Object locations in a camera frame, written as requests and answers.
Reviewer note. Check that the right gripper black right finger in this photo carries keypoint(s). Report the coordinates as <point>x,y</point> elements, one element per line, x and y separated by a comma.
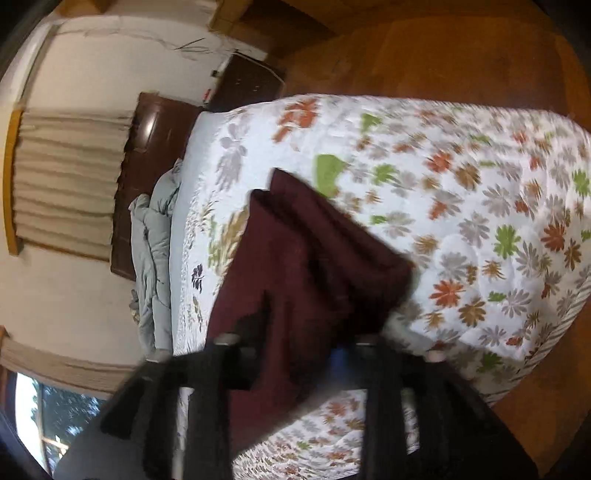
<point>424,421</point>

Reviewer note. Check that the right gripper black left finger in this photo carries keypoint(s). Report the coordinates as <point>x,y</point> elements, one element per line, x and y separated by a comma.
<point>138,424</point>

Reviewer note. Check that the maroon pants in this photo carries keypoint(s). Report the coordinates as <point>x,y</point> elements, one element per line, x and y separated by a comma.
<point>327,281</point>

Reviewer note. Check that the beige window valance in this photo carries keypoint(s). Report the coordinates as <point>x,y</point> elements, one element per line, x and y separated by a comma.
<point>76,375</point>

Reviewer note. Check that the grey crumpled blanket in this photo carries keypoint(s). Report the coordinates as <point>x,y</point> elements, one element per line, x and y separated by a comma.
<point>151,219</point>

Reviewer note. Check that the floral white bed quilt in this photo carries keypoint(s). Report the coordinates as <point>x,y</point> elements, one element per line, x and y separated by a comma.
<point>492,206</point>

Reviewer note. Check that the beige curtain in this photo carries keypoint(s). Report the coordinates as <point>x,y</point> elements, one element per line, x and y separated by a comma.
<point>64,177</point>

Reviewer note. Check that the dark wooden headboard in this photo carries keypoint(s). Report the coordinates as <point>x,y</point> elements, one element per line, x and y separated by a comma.
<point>158,136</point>

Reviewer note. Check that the light blue bed sheet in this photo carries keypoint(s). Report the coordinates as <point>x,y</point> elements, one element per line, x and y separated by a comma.
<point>195,157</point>

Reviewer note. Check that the dark wooden nightstand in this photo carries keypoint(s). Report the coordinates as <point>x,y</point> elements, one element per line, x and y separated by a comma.
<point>242,80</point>

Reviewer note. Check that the window with wooden frame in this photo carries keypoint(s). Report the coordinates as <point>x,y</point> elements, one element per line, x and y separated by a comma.
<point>48,419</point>

